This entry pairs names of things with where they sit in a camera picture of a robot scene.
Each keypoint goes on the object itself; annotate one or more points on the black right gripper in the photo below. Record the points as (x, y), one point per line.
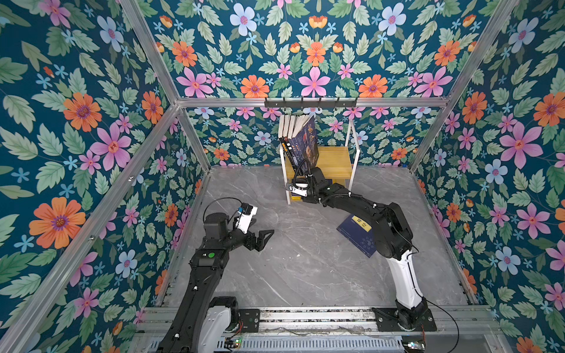
(309, 199)

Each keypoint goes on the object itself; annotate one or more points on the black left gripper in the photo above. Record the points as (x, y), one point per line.
(251, 245)

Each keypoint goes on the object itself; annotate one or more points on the dark patterned book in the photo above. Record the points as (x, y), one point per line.
(311, 146)

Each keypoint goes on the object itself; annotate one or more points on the small dark blue book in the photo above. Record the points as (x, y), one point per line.
(359, 233)

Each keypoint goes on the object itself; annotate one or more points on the black wolf cover book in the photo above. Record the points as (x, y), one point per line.
(288, 130)

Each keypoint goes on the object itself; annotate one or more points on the dark book orange calligraphy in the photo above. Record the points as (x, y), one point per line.
(297, 137)

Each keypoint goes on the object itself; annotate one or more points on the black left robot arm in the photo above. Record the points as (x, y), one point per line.
(201, 318)

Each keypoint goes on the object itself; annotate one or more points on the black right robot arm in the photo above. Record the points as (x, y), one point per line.
(391, 233)

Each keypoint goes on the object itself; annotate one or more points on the white wooden book shelf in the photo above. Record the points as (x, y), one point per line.
(334, 161)

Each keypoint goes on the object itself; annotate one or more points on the black book on shelf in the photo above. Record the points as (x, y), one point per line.
(282, 130)

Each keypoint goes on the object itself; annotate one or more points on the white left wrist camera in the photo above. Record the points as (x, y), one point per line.
(246, 213)

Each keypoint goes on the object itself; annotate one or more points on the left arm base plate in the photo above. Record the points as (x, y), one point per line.
(244, 320)

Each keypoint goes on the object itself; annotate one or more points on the black hook rail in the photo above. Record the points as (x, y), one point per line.
(300, 103)

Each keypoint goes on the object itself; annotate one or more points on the aluminium mounting rail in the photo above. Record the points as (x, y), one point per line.
(451, 319)

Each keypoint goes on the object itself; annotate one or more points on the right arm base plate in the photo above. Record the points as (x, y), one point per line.
(388, 320)

